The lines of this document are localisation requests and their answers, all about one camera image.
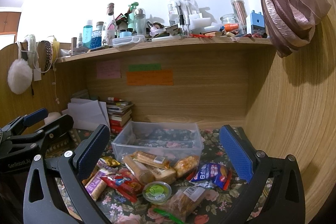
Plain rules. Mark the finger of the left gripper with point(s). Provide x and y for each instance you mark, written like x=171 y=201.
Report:
x=56 y=125
x=21 y=123

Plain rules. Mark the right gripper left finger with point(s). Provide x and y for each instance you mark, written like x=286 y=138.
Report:
x=43 y=202

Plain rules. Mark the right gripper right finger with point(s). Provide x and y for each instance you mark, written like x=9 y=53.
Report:
x=285 y=202

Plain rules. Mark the purple cracker packet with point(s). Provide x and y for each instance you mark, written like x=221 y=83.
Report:
x=96 y=185

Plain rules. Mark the blue snack bag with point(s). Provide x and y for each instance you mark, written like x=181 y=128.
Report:
x=212 y=175

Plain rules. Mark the gold snack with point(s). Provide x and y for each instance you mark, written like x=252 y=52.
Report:
x=108 y=161

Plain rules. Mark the red cartoon snack packet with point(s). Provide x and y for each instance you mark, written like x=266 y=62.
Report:
x=125 y=184

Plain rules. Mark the clear bag green tie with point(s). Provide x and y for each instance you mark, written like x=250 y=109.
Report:
x=182 y=204

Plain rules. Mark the long bread roll packet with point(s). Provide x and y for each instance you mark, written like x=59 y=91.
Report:
x=141 y=172

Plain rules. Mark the golden pastry packet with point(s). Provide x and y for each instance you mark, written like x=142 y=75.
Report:
x=186 y=165

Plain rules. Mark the green jelly cup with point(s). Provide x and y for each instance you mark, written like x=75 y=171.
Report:
x=157 y=192

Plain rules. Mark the clear plastic storage box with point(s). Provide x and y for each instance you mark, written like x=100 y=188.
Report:
x=174 y=141

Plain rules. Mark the white ceramic mug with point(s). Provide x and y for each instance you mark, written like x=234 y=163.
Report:
x=52 y=117

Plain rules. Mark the white fluffy pompom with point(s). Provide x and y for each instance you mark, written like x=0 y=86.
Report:
x=20 y=76

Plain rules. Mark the white folded papers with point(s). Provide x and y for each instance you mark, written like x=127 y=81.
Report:
x=87 y=114

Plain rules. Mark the floral dark green tablecloth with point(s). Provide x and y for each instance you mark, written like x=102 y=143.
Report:
x=184 y=176

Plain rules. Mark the stack of books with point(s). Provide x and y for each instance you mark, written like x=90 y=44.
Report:
x=119 y=113

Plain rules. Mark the pink sticky note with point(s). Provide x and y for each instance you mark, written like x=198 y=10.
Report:
x=108 y=69

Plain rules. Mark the blue liquid bottle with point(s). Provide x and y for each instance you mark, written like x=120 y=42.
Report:
x=96 y=40

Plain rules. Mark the orange sticky note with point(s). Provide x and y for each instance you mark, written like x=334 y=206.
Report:
x=143 y=78

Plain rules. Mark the teal liquid bottle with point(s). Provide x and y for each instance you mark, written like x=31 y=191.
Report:
x=87 y=34

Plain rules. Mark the green sticky note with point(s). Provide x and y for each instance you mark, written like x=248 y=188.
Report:
x=144 y=67

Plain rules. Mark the clear flat plastic case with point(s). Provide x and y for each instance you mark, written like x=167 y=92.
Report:
x=127 y=40

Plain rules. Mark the clear water bottle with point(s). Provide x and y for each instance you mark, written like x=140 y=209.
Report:
x=140 y=21

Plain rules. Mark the orange cap tube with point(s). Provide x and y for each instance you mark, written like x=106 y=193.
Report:
x=229 y=27

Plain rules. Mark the blue pencil sharpener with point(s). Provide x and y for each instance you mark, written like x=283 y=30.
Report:
x=256 y=23

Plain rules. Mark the white pump dispenser bottle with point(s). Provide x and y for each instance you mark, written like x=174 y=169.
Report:
x=182 y=12

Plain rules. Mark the clear glass jar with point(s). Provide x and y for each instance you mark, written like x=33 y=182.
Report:
x=229 y=18

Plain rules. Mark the copper glitter jar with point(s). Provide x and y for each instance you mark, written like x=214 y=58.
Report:
x=239 y=9

